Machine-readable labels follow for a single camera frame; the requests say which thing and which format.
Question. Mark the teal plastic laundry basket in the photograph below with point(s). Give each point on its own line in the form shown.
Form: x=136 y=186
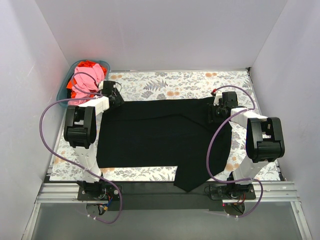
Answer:
x=64 y=92

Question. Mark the pink t shirt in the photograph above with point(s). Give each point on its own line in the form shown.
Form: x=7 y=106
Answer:
x=86 y=80

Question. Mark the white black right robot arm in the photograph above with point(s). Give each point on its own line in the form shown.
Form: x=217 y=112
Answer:
x=264 y=143

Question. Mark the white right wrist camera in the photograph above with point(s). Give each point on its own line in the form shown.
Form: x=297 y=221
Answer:
x=218 y=95

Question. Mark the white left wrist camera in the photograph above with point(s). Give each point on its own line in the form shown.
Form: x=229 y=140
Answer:
x=101 y=85

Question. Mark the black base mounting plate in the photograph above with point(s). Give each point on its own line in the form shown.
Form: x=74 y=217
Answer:
x=162 y=196

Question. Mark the floral patterned table mat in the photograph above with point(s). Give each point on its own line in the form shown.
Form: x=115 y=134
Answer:
x=148 y=86

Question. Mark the black t shirt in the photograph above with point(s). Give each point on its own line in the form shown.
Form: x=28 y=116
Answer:
x=164 y=133

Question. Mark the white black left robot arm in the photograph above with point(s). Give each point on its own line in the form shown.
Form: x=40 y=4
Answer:
x=80 y=131

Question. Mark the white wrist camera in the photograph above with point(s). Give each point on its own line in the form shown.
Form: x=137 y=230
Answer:
x=101 y=85
x=218 y=95

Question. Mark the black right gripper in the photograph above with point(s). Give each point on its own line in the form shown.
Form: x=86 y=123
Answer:
x=213 y=114

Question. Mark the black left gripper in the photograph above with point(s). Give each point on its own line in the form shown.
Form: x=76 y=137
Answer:
x=116 y=99

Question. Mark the aluminium frame rail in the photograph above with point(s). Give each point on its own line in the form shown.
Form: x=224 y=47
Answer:
x=278 y=215

